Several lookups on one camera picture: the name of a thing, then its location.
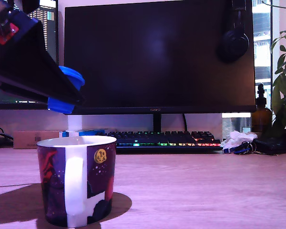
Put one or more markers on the black monitor showing text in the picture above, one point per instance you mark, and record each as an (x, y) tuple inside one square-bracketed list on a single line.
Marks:
[(52, 43)]

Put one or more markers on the brown cardboard box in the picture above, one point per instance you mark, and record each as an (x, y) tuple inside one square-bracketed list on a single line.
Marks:
[(23, 140)]

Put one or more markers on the blue and white box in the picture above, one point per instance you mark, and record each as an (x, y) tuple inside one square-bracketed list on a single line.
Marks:
[(90, 132)]

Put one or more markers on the purple space print mug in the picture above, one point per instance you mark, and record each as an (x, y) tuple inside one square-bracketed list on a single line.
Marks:
[(100, 171)]

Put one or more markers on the large black dark-screen monitor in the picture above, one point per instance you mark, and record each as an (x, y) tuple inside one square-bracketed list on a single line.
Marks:
[(145, 59)]

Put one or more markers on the black rainbow backlit keyboard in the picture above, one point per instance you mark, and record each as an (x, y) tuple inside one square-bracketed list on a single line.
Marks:
[(176, 139)]

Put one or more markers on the black over-ear headphones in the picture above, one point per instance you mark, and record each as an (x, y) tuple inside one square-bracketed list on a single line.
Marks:
[(233, 43)]

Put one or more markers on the white crumpled tissue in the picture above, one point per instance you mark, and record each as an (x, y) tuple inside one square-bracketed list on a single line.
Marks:
[(240, 137)]

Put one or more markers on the brown glass pump bottle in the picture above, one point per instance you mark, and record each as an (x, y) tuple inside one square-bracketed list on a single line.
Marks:
[(261, 117)]

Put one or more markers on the black flat case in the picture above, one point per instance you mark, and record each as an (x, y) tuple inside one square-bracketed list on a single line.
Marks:
[(271, 144)]

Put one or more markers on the green leafy potted plant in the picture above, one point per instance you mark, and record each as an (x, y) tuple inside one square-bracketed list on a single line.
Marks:
[(284, 95)]

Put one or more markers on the white upright post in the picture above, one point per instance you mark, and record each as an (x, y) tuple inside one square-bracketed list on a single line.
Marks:
[(75, 122)]

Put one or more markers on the dark window frame bar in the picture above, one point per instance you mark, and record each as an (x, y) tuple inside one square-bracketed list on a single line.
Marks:
[(271, 23)]

